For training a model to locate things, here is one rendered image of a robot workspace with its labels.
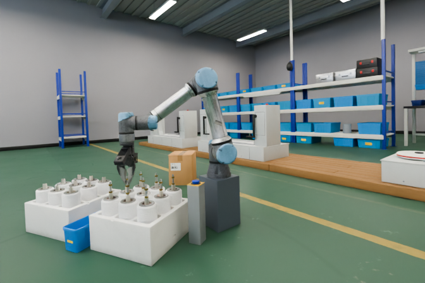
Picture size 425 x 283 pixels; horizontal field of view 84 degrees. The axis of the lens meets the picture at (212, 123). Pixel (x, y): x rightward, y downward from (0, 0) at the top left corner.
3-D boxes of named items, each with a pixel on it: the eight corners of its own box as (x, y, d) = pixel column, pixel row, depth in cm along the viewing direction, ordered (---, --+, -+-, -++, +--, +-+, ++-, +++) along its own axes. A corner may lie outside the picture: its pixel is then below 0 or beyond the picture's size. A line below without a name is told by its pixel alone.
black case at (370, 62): (364, 71, 475) (364, 63, 474) (384, 68, 448) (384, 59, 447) (355, 69, 449) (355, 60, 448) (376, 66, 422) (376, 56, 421)
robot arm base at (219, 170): (220, 171, 157) (219, 156, 157) (236, 175, 145) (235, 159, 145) (202, 175, 148) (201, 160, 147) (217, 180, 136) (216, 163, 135)
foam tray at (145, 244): (141, 218, 157) (140, 192, 156) (192, 228, 141) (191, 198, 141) (90, 249, 121) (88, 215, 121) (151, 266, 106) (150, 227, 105)
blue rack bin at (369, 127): (367, 132, 483) (367, 122, 482) (389, 132, 453) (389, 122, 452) (357, 134, 451) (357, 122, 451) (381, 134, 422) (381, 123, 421)
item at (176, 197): (167, 216, 142) (166, 187, 141) (183, 216, 142) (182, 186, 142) (164, 224, 132) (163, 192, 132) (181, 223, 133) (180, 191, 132)
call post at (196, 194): (195, 236, 131) (193, 181, 130) (206, 239, 129) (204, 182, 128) (188, 242, 125) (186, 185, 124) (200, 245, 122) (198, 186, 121)
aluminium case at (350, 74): (342, 83, 507) (342, 73, 506) (362, 80, 479) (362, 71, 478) (334, 81, 479) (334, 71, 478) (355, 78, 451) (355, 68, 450)
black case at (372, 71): (363, 79, 476) (363, 71, 475) (384, 78, 449) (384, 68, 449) (356, 78, 448) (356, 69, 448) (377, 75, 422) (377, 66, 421)
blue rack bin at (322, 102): (323, 108, 549) (323, 99, 549) (340, 107, 520) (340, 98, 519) (312, 108, 518) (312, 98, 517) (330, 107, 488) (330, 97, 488)
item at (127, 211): (119, 233, 123) (118, 199, 123) (138, 229, 126) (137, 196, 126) (119, 242, 114) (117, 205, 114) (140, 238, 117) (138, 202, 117)
